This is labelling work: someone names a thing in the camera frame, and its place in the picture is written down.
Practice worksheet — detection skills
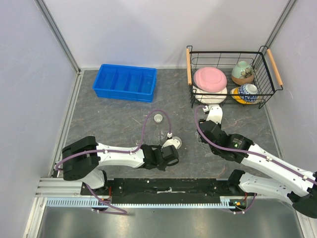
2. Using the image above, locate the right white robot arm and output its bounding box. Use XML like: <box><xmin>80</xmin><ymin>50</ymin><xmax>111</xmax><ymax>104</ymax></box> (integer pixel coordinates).
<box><xmin>195</xmin><ymin>120</ymin><xmax>317</xmax><ymax>219</ymax></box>

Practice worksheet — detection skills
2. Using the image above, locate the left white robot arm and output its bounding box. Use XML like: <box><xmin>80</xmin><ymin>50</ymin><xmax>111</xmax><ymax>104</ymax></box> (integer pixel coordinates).
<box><xmin>55</xmin><ymin>136</ymin><xmax>182</xmax><ymax>195</ymax></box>

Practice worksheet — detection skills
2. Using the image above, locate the clear acrylic tube rack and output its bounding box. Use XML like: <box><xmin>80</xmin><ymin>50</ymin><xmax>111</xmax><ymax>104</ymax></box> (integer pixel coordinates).
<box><xmin>195</xmin><ymin>131</ymin><xmax>213</xmax><ymax>157</ymax></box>

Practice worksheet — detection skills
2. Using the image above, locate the white evaporating dish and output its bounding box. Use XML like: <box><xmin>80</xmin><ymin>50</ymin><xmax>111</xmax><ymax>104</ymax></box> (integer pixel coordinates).
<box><xmin>172</xmin><ymin>136</ymin><xmax>182</xmax><ymax>149</ymax></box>

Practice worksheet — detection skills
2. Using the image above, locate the white bowl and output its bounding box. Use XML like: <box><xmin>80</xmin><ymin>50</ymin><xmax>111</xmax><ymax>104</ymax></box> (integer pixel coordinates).
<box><xmin>193</xmin><ymin>86</ymin><xmax>227</xmax><ymax>105</ymax></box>

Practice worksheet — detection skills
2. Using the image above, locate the small white crucible cup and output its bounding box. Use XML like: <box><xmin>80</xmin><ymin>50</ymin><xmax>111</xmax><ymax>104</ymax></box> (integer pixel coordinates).
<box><xmin>154</xmin><ymin>114</ymin><xmax>163</xmax><ymax>123</ymax></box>

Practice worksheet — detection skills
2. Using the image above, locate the yellow bowl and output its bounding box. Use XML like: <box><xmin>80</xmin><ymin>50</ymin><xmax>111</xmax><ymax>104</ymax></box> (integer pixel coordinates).
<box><xmin>230</xmin><ymin>87</ymin><xmax>251</xmax><ymax>105</ymax></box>

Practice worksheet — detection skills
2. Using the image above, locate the pink plate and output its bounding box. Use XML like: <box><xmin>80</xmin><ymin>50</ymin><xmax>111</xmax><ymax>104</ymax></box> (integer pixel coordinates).
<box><xmin>194</xmin><ymin>67</ymin><xmax>227</xmax><ymax>93</ymax></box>

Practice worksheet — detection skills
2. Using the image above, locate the blue patterned bowl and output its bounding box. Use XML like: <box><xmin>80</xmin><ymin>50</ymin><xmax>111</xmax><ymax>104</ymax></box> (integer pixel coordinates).
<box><xmin>238</xmin><ymin>84</ymin><xmax>258</xmax><ymax>103</ymax></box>

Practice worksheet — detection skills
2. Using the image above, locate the green brown ceramic bowl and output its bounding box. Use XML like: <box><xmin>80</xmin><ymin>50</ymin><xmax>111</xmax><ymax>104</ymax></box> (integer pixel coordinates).
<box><xmin>231</xmin><ymin>61</ymin><xmax>254</xmax><ymax>85</ymax></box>

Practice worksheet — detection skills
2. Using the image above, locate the blue plastic divided bin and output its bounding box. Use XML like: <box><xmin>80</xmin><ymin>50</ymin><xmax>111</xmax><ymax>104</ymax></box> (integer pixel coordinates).
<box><xmin>92</xmin><ymin>64</ymin><xmax>157</xmax><ymax>103</ymax></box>

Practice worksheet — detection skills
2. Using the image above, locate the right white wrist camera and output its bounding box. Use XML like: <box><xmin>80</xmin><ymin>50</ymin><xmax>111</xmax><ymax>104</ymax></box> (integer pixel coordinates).
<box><xmin>203</xmin><ymin>104</ymin><xmax>223</xmax><ymax>124</ymax></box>

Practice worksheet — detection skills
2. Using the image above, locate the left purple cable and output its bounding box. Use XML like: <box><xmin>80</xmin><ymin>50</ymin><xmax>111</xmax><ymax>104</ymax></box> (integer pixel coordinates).
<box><xmin>54</xmin><ymin>108</ymin><xmax>173</xmax><ymax>172</ymax></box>

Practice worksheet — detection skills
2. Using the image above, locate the purple cable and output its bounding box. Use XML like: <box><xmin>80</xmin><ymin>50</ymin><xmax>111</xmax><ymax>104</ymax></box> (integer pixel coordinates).
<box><xmin>54</xmin><ymin>108</ymin><xmax>173</xmax><ymax>172</ymax></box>
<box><xmin>194</xmin><ymin>105</ymin><xmax>317</xmax><ymax>185</ymax></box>

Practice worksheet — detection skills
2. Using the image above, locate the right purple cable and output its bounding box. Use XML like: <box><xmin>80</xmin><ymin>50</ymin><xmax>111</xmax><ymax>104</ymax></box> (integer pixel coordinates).
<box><xmin>194</xmin><ymin>105</ymin><xmax>317</xmax><ymax>185</ymax></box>

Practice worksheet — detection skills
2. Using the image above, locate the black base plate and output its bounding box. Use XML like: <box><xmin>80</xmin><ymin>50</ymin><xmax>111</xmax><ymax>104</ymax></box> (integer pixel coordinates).
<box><xmin>93</xmin><ymin>178</ymin><xmax>245</xmax><ymax>204</ymax></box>

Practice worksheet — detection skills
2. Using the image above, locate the black wire dish basket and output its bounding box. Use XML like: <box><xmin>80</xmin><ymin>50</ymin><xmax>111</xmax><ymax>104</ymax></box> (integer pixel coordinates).
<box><xmin>186</xmin><ymin>45</ymin><xmax>283</xmax><ymax>108</ymax></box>

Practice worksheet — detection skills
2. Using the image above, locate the grey slotted cable duct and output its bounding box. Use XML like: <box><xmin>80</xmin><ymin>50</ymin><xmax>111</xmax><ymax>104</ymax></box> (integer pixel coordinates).
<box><xmin>46</xmin><ymin>197</ymin><xmax>235</xmax><ymax>209</ymax></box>

